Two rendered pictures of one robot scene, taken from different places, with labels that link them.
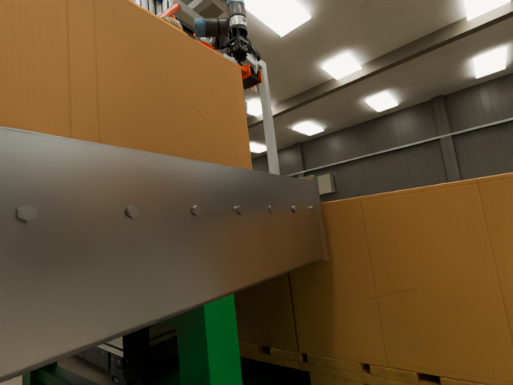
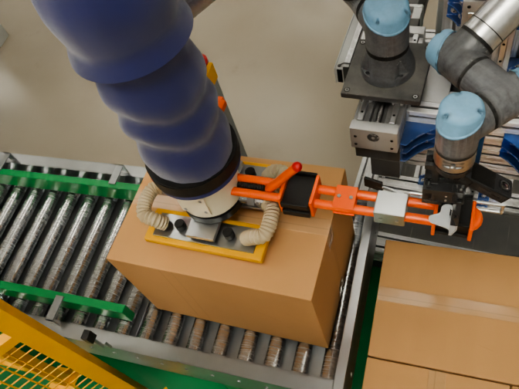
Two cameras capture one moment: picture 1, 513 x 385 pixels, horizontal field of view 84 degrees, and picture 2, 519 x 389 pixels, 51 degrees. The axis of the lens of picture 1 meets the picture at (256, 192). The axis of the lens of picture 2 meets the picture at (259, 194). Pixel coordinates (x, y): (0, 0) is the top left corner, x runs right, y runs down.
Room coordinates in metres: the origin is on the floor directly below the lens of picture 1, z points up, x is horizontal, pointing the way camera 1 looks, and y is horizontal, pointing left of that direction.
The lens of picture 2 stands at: (0.70, -0.51, 2.21)
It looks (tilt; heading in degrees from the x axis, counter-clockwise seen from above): 55 degrees down; 88
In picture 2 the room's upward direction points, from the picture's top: 22 degrees counter-clockwise
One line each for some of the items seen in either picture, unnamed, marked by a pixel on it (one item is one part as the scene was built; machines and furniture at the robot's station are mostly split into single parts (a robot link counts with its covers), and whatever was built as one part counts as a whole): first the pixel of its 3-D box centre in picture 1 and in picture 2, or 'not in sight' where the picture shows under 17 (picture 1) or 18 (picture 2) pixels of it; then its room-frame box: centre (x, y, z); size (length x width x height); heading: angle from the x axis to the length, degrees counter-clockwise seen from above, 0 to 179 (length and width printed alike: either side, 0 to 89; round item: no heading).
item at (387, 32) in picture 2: not in sight; (385, 21); (1.22, 0.53, 1.20); 0.13 x 0.12 x 0.14; 84
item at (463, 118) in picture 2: (236, 11); (459, 125); (1.09, 0.00, 1.42); 0.09 x 0.08 x 0.11; 8
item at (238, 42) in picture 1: (239, 43); (447, 176); (1.08, 0.00, 1.26); 0.09 x 0.08 x 0.12; 143
